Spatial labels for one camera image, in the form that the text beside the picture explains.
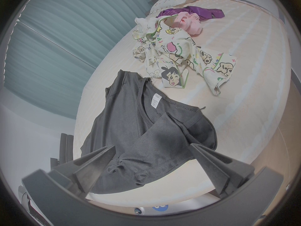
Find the black T-shirt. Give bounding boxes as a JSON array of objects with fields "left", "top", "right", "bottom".
[{"left": 80, "top": 70, "right": 218, "bottom": 195}]

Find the purple garment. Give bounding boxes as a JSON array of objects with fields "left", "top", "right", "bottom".
[{"left": 156, "top": 6, "right": 225, "bottom": 23}]

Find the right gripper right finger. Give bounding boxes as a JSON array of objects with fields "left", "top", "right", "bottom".
[{"left": 188, "top": 143, "right": 255, "bottom": 196}]

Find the white printed pyjama top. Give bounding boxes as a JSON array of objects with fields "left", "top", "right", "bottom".
[{"left": 132, "top": 17, "right": 238, "bottom": 96}]

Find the bed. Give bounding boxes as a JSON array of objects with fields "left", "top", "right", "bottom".
[{"left": 74, "top": 0, "right": 297, "bottom": 208}]

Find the pink garment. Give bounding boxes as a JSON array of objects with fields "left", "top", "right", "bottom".
[{"left": 173, "top": 11, "right": 203, "bottom": 37}]

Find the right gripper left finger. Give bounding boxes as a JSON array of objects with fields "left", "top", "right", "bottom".
[{"left": 49, "top": 145, "right": 116, "bottom": 198}]

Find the blue-green curtain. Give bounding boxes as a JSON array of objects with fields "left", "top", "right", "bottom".
[
  {"left": 3, "top": 20, "right": 99, "bottom": 119},
  {"left": 19, "top": 0, "right": 157, "bottom": 68}
]

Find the black chest of drawers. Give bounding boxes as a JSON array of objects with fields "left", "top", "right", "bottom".
[{"left": 50, "top": 133, "right": 74, "bottom": 171}]

